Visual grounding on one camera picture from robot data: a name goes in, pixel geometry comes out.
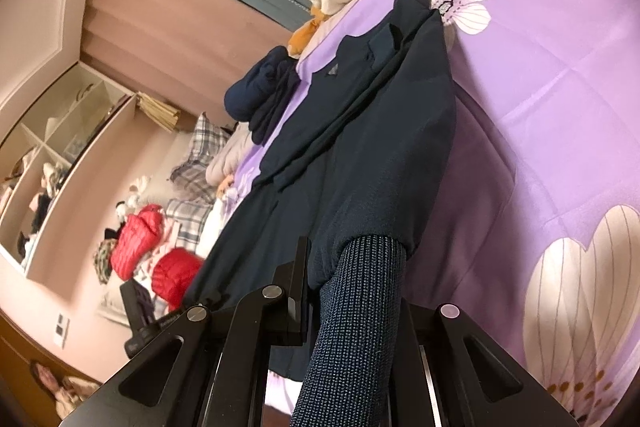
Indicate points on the white wall shelf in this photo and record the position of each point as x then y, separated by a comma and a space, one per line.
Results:
75, 147

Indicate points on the peach cloth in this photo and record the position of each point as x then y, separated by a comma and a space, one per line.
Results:
225, 187

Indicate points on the folded navy clothes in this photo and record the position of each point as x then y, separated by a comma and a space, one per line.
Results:
250, 97

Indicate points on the floral patterned cloth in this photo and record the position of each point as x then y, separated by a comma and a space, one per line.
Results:
104, 262

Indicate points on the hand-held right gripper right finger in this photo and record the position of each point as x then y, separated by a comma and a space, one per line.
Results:
452, 337

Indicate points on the beige curtain tassel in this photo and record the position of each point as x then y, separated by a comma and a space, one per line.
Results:
159, 112

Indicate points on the navy zip jacket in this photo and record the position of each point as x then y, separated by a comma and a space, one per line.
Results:
325, 157

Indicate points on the white wall switch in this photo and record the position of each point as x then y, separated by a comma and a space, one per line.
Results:
60, 329

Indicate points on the pink curtain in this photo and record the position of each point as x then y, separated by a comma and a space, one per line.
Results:
175, 42

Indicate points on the pink quilt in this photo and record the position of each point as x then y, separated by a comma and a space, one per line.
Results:
230, 152

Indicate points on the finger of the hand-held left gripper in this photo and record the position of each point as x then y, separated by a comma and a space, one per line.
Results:
136, 302

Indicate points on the white plush toy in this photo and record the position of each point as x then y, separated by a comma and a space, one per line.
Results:
135, 197

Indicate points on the white bedding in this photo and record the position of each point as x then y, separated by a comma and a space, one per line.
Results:
210, 229

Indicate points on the purple floral bedsheet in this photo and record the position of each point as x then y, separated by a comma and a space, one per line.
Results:
525, 82

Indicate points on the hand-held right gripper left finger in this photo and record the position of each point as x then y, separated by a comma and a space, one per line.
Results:
295, 302

